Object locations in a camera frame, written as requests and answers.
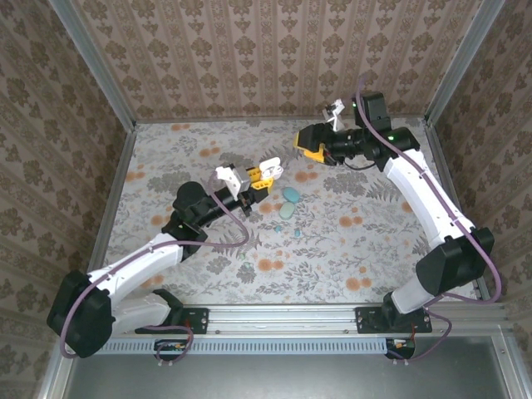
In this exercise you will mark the black connector box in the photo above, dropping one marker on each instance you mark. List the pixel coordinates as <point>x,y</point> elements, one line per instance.
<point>399,349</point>
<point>170,349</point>

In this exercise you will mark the mint earbud charging case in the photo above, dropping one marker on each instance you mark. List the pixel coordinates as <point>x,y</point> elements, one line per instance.
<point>287,211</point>

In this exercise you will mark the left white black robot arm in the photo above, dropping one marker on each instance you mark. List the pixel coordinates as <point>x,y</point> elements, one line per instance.
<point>137,262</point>

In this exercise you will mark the blue earbud charging case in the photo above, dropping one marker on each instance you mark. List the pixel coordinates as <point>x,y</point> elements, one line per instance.
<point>291,194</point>

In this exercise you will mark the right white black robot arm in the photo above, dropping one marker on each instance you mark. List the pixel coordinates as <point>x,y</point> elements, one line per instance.
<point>428,199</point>

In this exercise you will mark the long aluminium extrusion beam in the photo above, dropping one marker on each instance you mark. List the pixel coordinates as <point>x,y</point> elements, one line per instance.
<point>282,320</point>

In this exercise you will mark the grey metal panel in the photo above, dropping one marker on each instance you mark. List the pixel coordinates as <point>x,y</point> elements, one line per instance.
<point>282,378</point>

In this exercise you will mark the aluminium table edge rail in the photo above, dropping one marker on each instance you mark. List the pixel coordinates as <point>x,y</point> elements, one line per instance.
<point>118,178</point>
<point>446,187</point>

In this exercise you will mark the aluminium lower frame rail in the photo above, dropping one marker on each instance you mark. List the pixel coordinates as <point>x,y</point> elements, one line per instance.
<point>515,365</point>
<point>50,374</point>

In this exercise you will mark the aluminium frame post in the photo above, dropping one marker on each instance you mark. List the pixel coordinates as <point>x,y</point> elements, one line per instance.
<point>462,62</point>
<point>101,70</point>

